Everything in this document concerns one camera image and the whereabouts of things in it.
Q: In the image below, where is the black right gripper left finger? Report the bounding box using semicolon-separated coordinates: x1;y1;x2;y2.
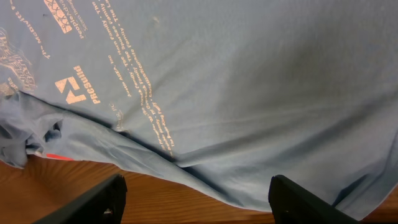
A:
35;174;127;224

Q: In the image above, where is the light blue printed t-shirt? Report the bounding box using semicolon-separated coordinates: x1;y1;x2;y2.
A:
1;0;397;220

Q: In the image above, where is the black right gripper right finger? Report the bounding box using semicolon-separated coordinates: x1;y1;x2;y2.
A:
268;175;358;224

